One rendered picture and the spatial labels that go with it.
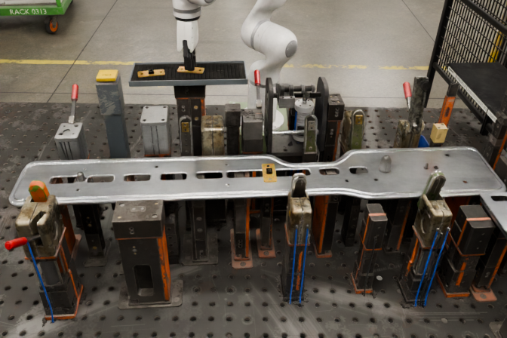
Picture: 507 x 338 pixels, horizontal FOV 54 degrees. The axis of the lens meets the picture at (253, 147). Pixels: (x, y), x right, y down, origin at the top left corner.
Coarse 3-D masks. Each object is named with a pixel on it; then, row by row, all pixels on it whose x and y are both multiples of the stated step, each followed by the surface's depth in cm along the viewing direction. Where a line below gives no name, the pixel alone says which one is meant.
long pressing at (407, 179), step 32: (64, 160) 145; (96, 160) 145; (128, 160) 146; (160, 160) 146; (192, 160) 147; (224, 160) 147; (256, 160) 147; (352, 160) 148; (416, 160) 149; (448, 160) 149; (480, 160) 149; (64, 192) 134; (96, 192) 134; (128, 192) 134; (160, 192) 134; (192, 192) 134; (224, 192) 135; (256, 192) 135; (320, 192) 136; (352, 192) 136; (384, 192) 136; (416, 192) 137; (448, 192) 137; (480, 192) 137
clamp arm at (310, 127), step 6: (306, 120) 149; (312, 120) 149; (306, 126) 150; (312, 126) 149; (306, 132) 151; (312, 132) 151; (306, 138) 151; (312, 138) 151; (306, 144) 152; (312, 144) 152; (306, 150) 153; (312, 150) 153
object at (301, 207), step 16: (288, 192) 129; (288, 208) 128; (304, 208) 123; (288, 224) 130; (304, 224) 125; (288, 240) 130; (304, 240) 128; (288, 256) 134; (304, 256) 131; (288, 272) 136; (304, 272) 137; (288, 288) 139
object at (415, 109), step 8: (416, 80) 146; (424, 80) 147; (416, 88) 147; (424, 88) 144; (416, 96) 148; (424, 96) 148; (416, 104) 150; (424, 104) 150; (416, 112) 152; (408, 120) 153; (416, 120) 154; (416, 128) 154
